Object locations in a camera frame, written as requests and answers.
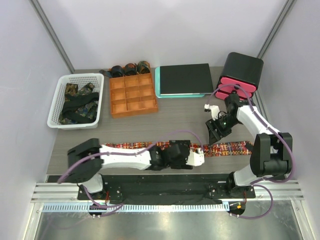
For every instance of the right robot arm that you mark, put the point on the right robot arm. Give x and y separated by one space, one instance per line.
271 153

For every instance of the orange compartment tray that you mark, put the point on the orange compartment tray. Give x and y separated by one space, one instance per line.
132 95

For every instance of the black tie in basket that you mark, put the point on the black tie in basket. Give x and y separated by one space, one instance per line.
80 109

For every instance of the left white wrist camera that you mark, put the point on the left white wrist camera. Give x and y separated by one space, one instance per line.
196 158

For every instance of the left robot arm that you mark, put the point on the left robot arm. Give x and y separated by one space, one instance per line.
88 158

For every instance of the teal tray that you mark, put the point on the teal tray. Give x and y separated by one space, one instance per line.
157 86

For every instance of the multicoloured plaid tie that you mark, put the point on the multicoloured plaid tie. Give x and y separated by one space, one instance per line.
237 148

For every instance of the black notebook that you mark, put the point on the black notebook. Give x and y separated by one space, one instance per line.
187 79

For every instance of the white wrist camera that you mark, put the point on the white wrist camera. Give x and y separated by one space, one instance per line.
213 110
196 158

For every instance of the aluminium rail frame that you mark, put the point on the aluminium rail frame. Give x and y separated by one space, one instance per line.
54 192

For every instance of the rolled brown floral tie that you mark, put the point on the rolled brown floral tie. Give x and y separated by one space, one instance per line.
130 69

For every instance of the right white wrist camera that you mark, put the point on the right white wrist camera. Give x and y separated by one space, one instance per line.
213 110

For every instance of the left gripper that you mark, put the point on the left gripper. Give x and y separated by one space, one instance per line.
182 164

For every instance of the white perforated plastic basket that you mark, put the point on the white perforated plastic basket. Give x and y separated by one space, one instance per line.
81 80

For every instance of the black pink drawer cabinet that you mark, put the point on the black pink drawer cabinet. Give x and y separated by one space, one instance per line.
241 74

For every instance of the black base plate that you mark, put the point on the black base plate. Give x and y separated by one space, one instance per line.
171 189

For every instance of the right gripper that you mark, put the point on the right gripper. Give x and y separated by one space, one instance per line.
214 136

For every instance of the dark floral tie in basket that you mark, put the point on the dark floral tie in basket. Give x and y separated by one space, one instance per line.
74 90

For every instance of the white slotted cable duct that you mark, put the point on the white slotted cable duct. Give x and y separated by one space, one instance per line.
80 207

